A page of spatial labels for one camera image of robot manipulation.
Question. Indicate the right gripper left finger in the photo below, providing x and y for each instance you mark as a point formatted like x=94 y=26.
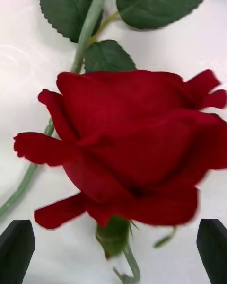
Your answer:
x=15 y=253

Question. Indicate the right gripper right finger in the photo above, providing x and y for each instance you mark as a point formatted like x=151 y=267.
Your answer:
x=214 y=251

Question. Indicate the red rose with green stem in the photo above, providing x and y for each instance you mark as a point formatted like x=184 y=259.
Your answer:
x=132 y=135

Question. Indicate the green flower stem with leaves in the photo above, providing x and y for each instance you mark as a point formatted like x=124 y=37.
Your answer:
x=66 y=9

